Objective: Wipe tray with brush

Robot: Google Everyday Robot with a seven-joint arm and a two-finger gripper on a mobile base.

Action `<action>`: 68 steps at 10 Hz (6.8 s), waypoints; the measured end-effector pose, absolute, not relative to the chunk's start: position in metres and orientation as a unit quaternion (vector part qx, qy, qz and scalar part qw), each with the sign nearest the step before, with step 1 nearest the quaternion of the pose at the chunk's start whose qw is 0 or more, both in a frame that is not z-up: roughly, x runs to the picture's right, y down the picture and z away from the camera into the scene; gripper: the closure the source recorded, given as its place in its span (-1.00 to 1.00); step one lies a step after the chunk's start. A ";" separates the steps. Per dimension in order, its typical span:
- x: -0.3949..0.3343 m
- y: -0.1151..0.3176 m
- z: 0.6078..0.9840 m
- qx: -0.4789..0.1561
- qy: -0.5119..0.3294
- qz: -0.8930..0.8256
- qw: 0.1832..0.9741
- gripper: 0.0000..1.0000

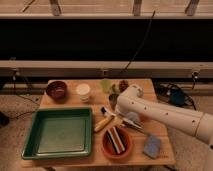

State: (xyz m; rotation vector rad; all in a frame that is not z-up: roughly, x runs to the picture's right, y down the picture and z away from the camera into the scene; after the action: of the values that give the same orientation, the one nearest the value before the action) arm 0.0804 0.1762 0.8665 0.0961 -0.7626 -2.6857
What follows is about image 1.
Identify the white handled brush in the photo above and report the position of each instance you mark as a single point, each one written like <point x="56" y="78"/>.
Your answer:
<point x="106" y="112"/>

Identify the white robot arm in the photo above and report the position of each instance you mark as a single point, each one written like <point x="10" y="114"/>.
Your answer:
<point x="191" y="122"/>

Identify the green plastic tray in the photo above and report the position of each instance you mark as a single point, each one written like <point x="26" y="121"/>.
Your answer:
<point x="59" y="133"/>

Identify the light green cup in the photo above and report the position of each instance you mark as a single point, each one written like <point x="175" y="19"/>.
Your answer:
<point x="106" y="85"/>

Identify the brown pine cone object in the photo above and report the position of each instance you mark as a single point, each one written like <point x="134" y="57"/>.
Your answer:
<point x="123" y="85"/>

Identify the white paper cup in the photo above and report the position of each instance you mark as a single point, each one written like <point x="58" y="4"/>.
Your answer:
<point x="83" y="91"/>

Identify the clear plastic bag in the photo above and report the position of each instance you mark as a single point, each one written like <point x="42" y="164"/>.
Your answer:
<point x="133" y="117"/>

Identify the dark red bowl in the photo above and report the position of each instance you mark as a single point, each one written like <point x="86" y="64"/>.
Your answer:
<point x="56" y="90"/>

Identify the striped block in bowl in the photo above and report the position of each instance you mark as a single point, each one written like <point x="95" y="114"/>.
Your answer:
<point x="116" y="140"/>

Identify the wooden table board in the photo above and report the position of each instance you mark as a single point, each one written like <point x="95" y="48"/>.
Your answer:
<point x="97" y="158"/>

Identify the orange bowl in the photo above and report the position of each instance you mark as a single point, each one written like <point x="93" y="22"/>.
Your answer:
<point x="108" y="149"/>

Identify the blue sponge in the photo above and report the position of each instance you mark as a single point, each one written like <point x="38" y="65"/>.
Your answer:
<point x="152" y="146"/>

